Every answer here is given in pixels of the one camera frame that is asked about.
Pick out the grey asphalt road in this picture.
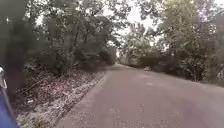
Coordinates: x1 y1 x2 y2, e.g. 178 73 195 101
53 63 224 128

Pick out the wood of green trees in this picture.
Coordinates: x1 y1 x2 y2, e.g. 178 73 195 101
118 0 224 88
0 0 133 101

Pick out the leaf-strewn dirt verge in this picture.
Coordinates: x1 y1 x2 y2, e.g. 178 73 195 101
13 68 108 128

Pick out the blue and white object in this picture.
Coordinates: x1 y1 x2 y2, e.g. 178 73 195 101
0 65 20 128

